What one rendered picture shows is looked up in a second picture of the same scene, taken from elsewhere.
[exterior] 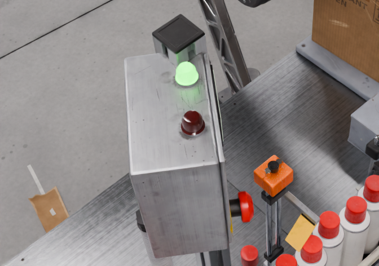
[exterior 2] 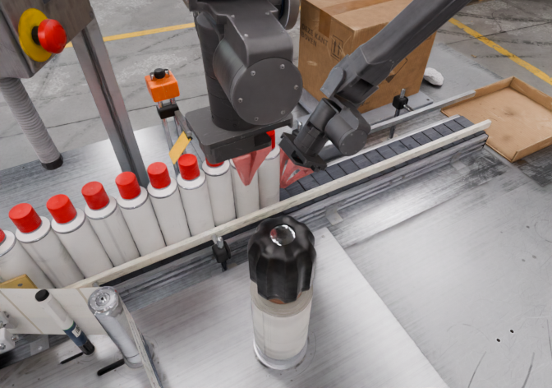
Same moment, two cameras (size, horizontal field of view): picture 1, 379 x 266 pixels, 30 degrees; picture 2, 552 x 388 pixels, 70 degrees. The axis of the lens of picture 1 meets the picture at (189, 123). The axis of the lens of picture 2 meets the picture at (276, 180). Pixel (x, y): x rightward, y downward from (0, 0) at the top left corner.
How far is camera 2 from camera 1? 0.64 m
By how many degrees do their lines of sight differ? 7
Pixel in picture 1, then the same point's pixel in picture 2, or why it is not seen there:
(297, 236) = (176, 150)
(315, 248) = (187, 163)
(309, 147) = not seen: hidden behind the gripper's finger
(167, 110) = not seen: outside the picture
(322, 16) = (303, 58)
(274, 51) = not seen: hidden behind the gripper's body
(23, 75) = (154, 118)
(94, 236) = (81, 164)
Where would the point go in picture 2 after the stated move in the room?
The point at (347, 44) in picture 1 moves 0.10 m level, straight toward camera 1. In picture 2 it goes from (315, 81) to (303, 99)
